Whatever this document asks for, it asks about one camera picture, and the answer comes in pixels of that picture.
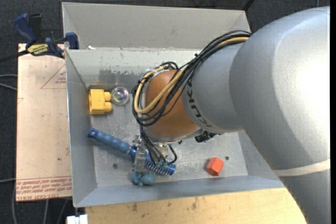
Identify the grey metal bin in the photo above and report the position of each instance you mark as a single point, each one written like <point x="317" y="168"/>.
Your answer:
<point x="115" y="29"/>

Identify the clear glass ball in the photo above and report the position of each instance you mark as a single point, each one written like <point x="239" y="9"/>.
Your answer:
<point x="120" y="95"/>

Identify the blue bottle brush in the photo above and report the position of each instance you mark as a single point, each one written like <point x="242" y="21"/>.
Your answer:
<point x="110" y="139"/>

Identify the brown cardboard board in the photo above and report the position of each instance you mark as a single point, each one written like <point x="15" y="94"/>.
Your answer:
<point x="42" y="123"/>

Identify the orange-red angular block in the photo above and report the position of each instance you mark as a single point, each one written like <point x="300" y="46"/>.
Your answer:
<point x="214" y="166"/>

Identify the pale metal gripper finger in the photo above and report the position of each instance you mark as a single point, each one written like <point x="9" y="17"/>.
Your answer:
<point x="137" y="142"/>
<point x="140" y="161"/>

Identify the blue rubber toy animal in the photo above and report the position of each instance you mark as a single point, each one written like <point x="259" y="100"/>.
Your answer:
<point x="143" y="179"/>

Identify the yellow toy building block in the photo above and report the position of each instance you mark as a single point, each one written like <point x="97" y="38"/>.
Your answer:
<point x="98" y="102"/>

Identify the black cylinder on white bracket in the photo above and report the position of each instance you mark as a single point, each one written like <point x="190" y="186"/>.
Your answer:
<point x="204" y="136"/>

